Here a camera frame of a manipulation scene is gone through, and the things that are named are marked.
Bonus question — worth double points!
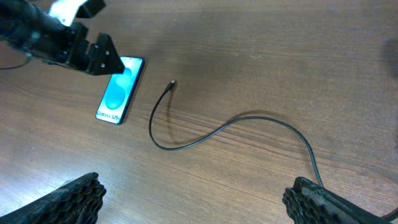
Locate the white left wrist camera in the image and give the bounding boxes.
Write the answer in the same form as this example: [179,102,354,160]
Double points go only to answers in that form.
[48,0,106,26]

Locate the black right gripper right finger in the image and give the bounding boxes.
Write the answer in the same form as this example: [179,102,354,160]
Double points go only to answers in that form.
[282,177,392,224]

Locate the black USB charging cable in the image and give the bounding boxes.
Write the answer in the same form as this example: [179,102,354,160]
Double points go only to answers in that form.
[148,80,325,188]

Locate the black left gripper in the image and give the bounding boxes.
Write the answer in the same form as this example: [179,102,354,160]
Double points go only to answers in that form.
[18,22,125,76]

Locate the blue Galaxy smartphone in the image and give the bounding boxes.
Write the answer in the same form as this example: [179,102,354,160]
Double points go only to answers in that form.
[95,56,145,124]

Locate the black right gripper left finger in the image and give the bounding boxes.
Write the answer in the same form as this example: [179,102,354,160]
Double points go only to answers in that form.
[1,172,106,224]

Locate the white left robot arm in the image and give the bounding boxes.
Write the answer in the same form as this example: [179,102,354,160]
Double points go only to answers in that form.
[1,0,124,76]

